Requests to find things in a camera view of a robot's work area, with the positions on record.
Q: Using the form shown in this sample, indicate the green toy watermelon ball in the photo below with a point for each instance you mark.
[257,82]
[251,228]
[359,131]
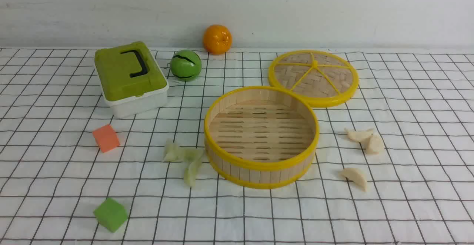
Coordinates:
[185,65]

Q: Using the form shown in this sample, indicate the orange foam cube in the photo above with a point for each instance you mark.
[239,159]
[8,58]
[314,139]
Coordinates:
[106,138]

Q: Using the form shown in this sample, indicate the green dumpling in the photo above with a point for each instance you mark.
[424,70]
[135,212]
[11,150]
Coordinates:
[173,152]
[191,171]
[193,154]

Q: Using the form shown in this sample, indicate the green foam cube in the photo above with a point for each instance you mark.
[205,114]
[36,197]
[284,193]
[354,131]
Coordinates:
[111,215]

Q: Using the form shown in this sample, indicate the green lid white box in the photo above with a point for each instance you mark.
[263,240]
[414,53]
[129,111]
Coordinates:
[131,80]

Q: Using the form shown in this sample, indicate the bamboo steamer lid yellow rim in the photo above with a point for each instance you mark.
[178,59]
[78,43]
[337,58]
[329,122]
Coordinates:
[321,79]

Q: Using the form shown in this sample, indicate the orange toy fruit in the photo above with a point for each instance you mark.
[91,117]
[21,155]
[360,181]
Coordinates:
[217,39]

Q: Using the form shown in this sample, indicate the white dumpling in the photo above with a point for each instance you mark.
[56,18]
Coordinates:
[374,144]
[359,136]
[357,176]

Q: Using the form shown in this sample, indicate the white grid tablecloth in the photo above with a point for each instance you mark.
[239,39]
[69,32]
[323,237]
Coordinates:
[53,174]

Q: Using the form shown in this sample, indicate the bamboo steamer tray yellow rim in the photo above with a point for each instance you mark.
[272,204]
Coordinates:
[260,137]

